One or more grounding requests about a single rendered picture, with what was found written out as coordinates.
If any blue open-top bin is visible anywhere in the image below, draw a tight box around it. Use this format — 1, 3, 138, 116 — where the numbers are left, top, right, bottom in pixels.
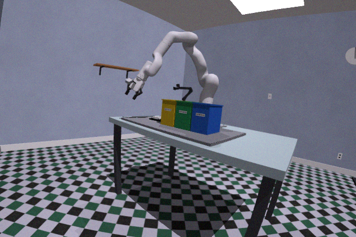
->
190, 102, 223, 135

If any green open-top bin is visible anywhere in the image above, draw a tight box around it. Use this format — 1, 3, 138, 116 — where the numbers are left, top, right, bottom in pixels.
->
174, 101, 193, 131

